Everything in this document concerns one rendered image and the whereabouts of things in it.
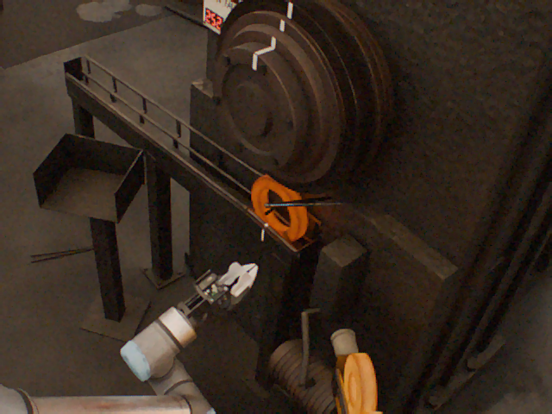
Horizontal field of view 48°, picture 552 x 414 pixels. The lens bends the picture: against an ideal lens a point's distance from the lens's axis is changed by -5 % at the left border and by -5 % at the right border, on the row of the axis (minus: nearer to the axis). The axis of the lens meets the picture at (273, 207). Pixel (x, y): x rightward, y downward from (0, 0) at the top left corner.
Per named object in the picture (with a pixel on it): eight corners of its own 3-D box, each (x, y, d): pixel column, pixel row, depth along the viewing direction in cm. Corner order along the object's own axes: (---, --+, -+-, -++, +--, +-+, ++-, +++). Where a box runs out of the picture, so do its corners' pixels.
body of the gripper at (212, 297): (232, 287, 144) (191, 322, 140) (239, 304, 151) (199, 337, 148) (210, 266, 148) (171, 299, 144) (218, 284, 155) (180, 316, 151)
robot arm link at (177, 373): (168, 410, 153) (153, 393, 143) (145, 375, 159) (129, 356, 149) (199, 388, 155) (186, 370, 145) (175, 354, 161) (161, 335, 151)
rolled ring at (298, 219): (302, 204, 158) (312, 198, 160) (254, 165, 168) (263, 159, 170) (294, 255, 171) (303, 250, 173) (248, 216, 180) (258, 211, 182)
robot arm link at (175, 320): (187, 354, 147) (163, 326, 151) (203, 340, 148) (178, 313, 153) (177, 338, 139) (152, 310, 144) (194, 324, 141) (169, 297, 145)
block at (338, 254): (334, 291, 176) (349, 228, 160) (354, 309, 172) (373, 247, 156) (305, 310, 171) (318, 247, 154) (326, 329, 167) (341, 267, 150)
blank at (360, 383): (365, 338, 139) (350, 339, 138) (381, 395, 127) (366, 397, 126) (354, 381, 148) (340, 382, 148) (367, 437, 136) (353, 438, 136)
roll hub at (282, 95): (225, 123, 158) (231, 21, 139) (303, 185, 144) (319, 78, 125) (207, 131, 155) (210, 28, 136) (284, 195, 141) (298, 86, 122)
